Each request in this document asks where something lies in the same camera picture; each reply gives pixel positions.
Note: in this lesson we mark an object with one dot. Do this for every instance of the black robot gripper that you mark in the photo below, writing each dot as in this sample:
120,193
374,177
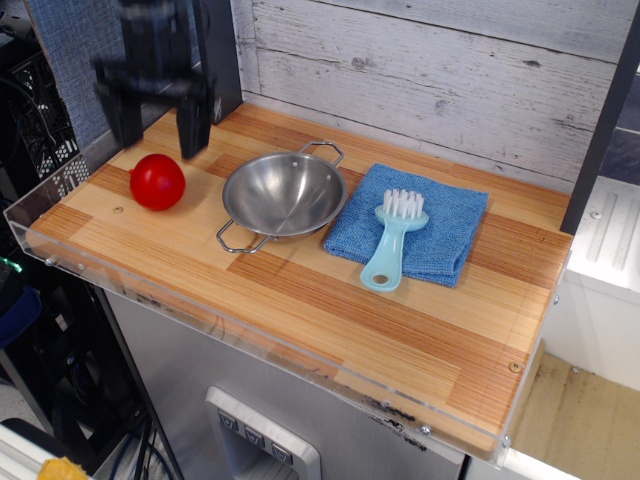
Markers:
156,66

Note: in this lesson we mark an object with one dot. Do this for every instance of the red toy tomato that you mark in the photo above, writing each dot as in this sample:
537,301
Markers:
157,182

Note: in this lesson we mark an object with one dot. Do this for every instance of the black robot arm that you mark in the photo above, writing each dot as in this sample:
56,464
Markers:
150,7

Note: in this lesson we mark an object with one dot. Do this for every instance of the yellow object at bottom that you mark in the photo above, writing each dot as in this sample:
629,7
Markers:
61,469

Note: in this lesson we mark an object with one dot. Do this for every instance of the light blue dish brush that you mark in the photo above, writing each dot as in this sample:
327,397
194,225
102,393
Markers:
401,212

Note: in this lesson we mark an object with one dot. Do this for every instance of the stainless steel cabinet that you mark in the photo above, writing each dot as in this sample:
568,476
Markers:
178,364

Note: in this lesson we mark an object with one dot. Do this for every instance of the folded blue cloth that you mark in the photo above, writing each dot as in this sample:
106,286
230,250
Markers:
437,252

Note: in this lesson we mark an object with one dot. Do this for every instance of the grey button panel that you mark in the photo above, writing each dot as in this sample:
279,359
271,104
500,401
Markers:
255,446

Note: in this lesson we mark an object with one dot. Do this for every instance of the clear acrylic table guard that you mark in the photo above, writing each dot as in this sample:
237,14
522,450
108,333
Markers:
447,364

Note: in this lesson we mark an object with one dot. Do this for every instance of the white metal side unit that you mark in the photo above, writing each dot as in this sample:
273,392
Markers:
593,321

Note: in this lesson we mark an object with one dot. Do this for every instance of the dark grey left post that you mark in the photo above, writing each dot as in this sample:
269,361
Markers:
218,55

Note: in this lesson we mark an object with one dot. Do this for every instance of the dark grey post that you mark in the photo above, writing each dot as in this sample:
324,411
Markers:
611,111
218,55

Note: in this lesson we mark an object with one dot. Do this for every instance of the stainless steel bowl with handles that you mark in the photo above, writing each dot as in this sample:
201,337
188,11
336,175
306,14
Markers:
285,195

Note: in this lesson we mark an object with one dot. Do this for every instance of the dark grey right post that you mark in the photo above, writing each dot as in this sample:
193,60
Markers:
611,111

